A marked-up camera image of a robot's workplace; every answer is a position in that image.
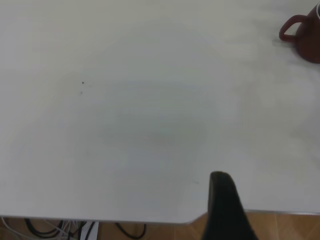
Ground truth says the thin black cable loop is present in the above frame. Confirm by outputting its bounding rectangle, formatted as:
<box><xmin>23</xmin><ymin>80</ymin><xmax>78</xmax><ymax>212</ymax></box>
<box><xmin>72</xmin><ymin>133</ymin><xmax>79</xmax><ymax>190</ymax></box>
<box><xmin>114</xmin><ymin>221</ymin><xmax>147</xmax><ymax>240</ymax></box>

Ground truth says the thick black cable loop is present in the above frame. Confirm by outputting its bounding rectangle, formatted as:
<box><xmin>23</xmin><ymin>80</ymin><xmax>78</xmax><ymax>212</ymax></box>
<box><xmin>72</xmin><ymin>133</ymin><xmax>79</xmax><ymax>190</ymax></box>
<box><xmin>24</xmin><ymin>218</ymin><xmax>67</xmax><ymax>238</ymax></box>

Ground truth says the thin white cable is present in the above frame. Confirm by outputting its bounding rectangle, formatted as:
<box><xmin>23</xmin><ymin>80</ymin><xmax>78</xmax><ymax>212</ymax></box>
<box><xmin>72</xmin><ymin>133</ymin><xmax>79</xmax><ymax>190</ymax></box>
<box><xmin>0</xmin><ymin>216</ymin><xmax>28</xmax><ymax>237</ymax></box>
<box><xmin>48</xmin><ymin>219</ymin><xmax>83</xmax><ymax>240</ymax></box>

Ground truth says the red ceramic mug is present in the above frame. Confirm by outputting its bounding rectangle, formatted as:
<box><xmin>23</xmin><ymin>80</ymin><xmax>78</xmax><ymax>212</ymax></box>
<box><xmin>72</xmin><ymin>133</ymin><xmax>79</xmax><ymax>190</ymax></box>
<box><xmin>278</xmin><ymin>2</ymin><xmax>320</xmax><ymax>65</ymax></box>

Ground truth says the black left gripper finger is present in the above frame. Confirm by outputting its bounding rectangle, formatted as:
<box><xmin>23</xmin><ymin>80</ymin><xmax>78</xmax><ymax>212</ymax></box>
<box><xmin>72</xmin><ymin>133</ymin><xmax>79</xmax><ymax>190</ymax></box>
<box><xmin>201</xmin><ymin>171</ymin><xmax>260</xmax><ymax>240</ymax></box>

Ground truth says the white power strip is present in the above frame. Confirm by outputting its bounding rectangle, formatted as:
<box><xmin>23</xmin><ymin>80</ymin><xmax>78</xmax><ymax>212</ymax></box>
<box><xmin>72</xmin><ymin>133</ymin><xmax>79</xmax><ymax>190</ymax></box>
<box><xmin>80</xmin><ymin>220</ymin><xmax>100</xmax><ymax>240</ymax></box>

